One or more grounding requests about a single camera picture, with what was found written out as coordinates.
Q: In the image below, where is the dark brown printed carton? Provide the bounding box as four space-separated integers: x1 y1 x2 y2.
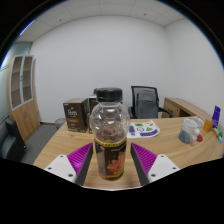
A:
62 97 90 134

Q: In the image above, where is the grey waste bin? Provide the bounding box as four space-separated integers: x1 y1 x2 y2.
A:
54 117 67 130

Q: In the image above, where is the black leather armchair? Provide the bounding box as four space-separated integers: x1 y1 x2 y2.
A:
0 118 27 161

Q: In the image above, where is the wooden side desk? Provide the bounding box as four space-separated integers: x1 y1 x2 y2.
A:
162 97 214 128

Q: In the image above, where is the purple packet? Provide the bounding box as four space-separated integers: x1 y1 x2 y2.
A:
211 105 222 129

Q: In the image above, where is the black carton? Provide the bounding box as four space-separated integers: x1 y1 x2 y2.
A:
87 94 100 118

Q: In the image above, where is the white and grey mug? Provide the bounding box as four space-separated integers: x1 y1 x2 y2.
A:
178 117 204 146

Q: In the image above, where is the wooden cabinet with glass doors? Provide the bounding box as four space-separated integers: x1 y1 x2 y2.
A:
5 54 42 143

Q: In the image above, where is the black mesh office chair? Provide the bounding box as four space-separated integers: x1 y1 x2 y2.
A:
128 85 174 120

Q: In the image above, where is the clear bottle with dark label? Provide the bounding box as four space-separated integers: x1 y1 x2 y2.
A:
89 87 131 181

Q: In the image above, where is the white sheet with coloured stickers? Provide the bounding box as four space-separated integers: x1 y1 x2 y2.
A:
126 119 161 139

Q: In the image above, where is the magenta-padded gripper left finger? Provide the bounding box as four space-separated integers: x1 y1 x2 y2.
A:
43 142 94 186

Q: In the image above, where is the orange cardboard box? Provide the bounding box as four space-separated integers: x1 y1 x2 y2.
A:
203 118 214 133

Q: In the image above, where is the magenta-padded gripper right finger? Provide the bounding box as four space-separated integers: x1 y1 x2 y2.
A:
130 142 181 187

